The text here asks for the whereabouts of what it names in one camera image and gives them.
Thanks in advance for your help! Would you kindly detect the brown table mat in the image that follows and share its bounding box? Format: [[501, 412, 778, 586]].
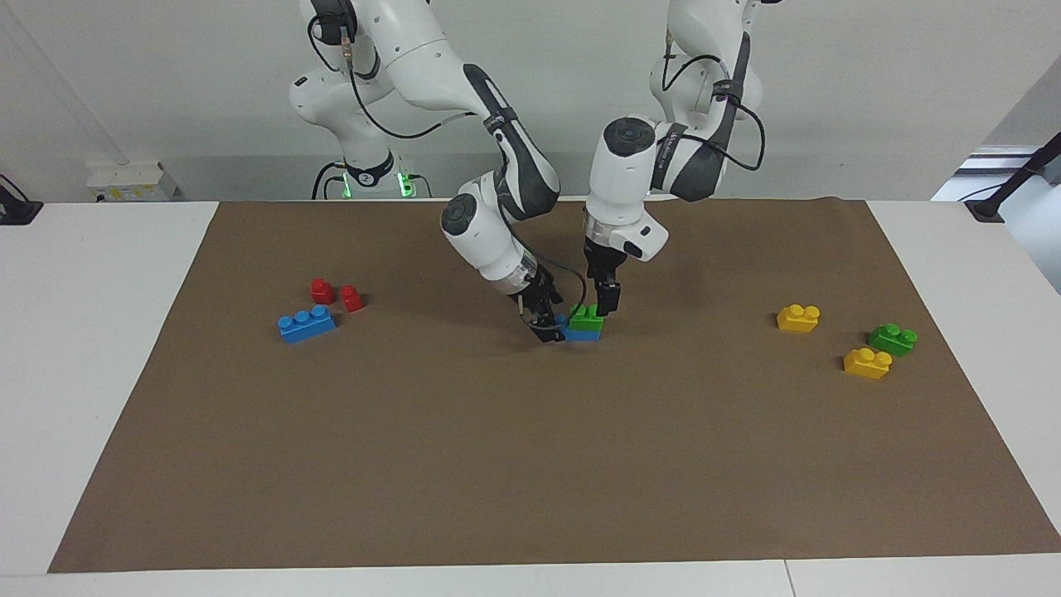
[[47, 197, 1061, 575]]

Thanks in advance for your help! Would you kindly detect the black right base cable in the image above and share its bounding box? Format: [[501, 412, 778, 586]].
[[312, 161, 346, 201]]

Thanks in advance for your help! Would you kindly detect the white wall socket box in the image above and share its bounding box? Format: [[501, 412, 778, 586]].
[[86, 161, 180, 203]]

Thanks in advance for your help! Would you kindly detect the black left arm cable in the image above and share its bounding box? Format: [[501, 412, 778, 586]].
[[661, 27, 766, 173]]

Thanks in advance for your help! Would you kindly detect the white wall conduit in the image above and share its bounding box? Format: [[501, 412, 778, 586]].
[[0, 12, 131, 167]]

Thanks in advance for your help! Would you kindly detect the blue three-stud block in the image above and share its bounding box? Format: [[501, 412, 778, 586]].
[[554, 313, 603, 343], [278, 304, 338, 345]]

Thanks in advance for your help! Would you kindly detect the yellow two-stud block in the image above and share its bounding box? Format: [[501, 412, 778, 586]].
[[842, 347, 894, 381], [776, 303, 822, 334]]

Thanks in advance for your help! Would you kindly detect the black angled stand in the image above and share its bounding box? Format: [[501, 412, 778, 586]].
[[965, 131, 1061, 223]]

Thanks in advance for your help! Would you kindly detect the black table clamp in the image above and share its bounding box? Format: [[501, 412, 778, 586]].
[[0, 172, 44, 226]]

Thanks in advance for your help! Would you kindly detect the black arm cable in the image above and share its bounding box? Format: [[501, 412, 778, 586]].
[[307, 12, 590, 343], [661, 27, 766, 173]]

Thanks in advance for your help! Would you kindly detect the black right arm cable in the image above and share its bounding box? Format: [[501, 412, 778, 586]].
[[307, 12, 590, 343]]

